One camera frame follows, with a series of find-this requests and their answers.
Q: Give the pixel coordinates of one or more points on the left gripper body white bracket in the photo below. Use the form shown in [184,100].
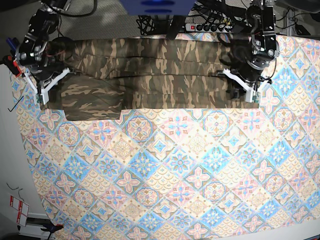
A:
[250,79]

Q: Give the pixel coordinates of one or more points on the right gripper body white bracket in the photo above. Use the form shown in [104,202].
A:
[42,87]

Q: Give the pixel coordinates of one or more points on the camouflage T-shirt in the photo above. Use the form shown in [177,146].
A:
[111,75]

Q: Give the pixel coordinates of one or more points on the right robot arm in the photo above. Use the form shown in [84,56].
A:
[40,68]

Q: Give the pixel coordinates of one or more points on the black hex key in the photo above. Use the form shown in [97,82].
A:
[11,109]

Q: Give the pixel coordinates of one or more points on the red black clamp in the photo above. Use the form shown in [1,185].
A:
[12,65]

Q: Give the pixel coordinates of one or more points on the blue clamp upper left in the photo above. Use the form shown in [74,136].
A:
[13,44]

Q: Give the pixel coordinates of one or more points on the blue clamp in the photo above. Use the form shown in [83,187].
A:
[13,44]
[51,228]

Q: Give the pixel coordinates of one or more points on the white power strip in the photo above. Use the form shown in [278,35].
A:
[208,28]

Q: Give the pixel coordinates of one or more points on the patterned tile tablecloth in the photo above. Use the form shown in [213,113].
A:
[183,174]

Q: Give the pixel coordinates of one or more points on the red white label tag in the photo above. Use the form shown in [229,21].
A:
[22,210]

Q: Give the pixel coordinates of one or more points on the blue clamp lower left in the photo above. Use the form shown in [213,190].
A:
[51,228]

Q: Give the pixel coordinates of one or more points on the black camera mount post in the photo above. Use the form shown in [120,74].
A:
[176,25]

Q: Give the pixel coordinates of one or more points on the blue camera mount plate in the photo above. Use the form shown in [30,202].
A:
[157,7]

